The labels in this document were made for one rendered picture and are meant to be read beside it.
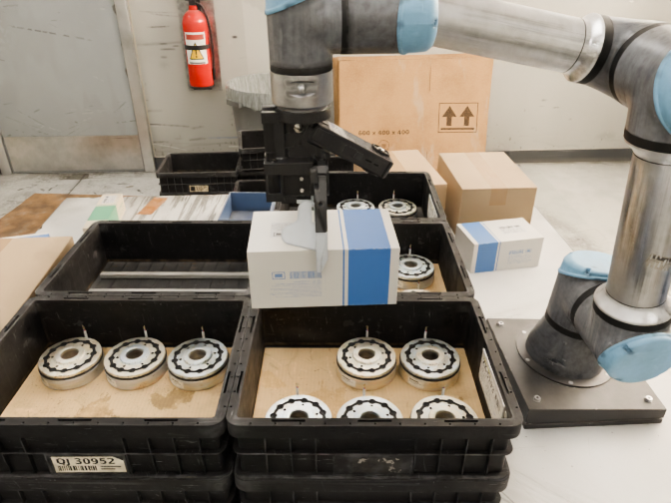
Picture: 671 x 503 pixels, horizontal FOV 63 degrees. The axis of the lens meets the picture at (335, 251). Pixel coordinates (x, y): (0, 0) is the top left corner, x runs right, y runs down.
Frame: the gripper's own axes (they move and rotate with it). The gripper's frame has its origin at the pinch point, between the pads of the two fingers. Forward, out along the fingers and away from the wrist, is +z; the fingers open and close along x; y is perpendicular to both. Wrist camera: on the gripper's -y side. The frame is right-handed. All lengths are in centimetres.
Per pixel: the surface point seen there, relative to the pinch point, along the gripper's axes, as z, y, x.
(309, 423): 17.7, 2.7, 16.4
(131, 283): 28, 41, -35
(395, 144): 87, -59, -291
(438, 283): 28.0, -25.9, -30.8
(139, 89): 51, 113, -311
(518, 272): 41, -54, -54
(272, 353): 27.7, 9.4, -9.6
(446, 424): 17.8, -15.4, 17.6
